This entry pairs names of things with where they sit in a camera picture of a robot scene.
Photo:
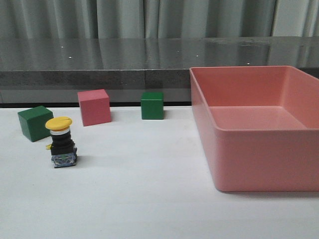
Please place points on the yellow push button switch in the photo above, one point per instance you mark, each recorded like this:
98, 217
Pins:
63, 148

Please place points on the green cube centre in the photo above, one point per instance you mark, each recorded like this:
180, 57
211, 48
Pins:
152, 106

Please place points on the green cube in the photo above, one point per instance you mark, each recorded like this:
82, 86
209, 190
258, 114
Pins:
152, 106
32, 122

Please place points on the pink cube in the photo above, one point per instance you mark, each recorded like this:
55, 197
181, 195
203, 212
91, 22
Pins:
94, 107

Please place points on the pink plastic bin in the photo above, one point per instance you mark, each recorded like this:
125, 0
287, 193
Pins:
259, 126

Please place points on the green cube left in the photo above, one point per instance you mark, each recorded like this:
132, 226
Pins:
32, 122

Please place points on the dark grey stone counter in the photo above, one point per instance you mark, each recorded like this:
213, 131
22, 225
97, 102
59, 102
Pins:
51, 72

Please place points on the grey curtain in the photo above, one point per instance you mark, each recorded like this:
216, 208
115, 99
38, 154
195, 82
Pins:
29, 19

